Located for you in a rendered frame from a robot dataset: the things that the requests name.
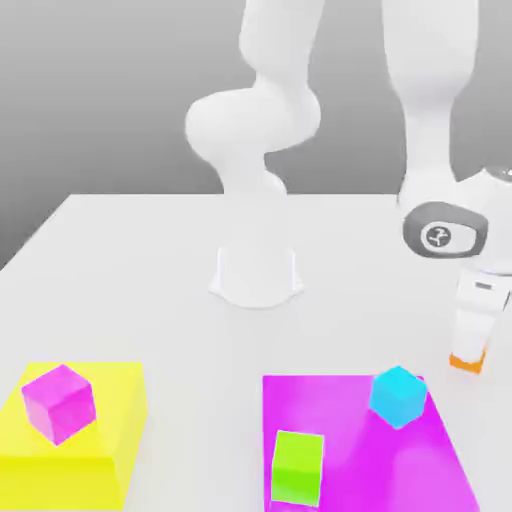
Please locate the large yellow box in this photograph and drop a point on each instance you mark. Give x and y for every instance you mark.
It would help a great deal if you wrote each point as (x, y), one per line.
(120, 404)

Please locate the small orange cube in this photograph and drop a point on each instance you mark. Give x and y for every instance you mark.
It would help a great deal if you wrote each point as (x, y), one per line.
(466, 365)

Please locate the small cyan cube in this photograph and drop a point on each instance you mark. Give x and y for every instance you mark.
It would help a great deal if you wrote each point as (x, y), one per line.
(398, 398)

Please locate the small green cube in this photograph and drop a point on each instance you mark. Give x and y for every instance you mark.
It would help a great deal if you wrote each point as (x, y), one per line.
(298, 468)

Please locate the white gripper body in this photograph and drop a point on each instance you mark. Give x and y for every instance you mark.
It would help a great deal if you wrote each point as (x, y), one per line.
(472, 332)

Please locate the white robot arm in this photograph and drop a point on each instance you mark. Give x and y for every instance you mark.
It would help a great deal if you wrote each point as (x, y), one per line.
(428, 120)

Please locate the large magenta box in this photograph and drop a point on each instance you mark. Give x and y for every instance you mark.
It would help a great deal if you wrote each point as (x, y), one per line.
(356, 444)

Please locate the small magenta cube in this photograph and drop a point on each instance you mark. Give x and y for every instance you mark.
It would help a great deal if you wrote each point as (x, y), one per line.
(60, 404)

